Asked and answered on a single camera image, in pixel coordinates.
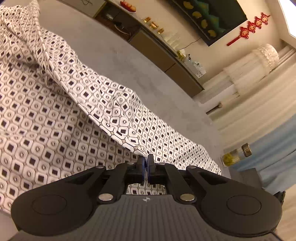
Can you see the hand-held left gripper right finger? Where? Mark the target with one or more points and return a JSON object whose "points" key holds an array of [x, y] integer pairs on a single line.
{"points": [[150, 171]]}

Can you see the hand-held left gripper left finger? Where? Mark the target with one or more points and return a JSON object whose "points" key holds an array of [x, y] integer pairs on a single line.
{"points": [[141, 171]]}

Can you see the white geometric-print garment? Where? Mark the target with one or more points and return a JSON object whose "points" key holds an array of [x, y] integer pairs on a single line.
{"points": [[46, 115]]}

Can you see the glass bottle of green tea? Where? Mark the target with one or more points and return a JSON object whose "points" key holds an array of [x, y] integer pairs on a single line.
{"points": [[231, 158]]}

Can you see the white printed card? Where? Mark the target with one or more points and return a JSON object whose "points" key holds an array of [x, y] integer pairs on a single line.
{"points": [[201, 71]]}

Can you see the long low television cabinet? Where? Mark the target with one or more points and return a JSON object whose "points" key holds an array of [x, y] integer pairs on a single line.
{"points": [[159, 55]]}

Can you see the gold tissue box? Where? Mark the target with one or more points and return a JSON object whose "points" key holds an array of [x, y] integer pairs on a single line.
{"points": [[181, 54]]}

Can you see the light blue curtain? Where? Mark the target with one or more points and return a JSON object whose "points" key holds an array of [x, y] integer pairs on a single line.
{"points": [[272, 157]]}

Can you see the cluster of clear glasses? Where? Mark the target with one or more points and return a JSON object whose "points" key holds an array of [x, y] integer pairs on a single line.
{"points": [[173, 40]]}

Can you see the white lace curtain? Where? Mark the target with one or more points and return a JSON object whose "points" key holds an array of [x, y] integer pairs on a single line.
{"points": [[254, 76]]}

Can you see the amber glass cup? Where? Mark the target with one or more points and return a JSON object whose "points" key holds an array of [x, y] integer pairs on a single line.
{"points": [[161, 30], [147, 19]]}

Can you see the gold lidded bowl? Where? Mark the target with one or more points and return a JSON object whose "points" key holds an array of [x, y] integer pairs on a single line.
{"points": [[154, 25]]}

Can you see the red plate of fruit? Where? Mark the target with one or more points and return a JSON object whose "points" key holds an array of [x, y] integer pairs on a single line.
{"points": [[128, 5]]}

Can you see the red Chinese knot ornament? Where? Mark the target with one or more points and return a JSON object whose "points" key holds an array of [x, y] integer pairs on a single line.
{"points": [[248, 30]]}

